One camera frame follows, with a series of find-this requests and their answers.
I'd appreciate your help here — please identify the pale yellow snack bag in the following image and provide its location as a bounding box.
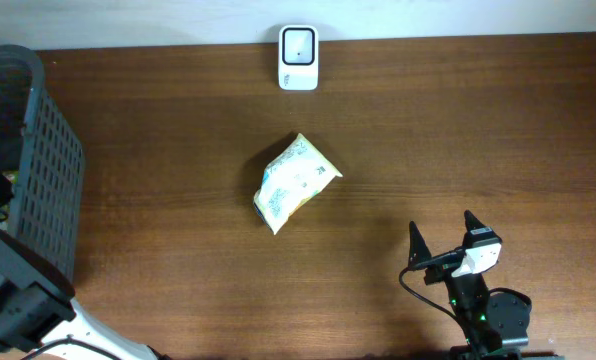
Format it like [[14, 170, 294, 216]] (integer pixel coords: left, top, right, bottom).
[[253, 133, 343, 235]]

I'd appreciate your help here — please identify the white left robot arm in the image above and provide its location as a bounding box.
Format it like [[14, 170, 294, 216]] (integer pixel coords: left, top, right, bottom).
[[0, 172, 168, 360]]

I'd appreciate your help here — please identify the white barcode scanner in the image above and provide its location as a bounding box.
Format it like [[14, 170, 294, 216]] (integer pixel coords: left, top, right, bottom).
[[278, 24, 319, 91]]

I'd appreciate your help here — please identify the grey plastic basket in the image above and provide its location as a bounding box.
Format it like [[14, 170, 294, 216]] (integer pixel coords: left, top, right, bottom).
[[0, 45, 85, 278]]

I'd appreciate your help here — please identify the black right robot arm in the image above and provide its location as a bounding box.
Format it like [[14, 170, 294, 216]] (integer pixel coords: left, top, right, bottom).
[[398, 211, 532, 359]]

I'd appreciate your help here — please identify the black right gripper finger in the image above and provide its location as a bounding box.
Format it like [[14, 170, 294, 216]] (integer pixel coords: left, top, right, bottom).
[[408, 221, 431, 265], [464, 210, 487, 232]]

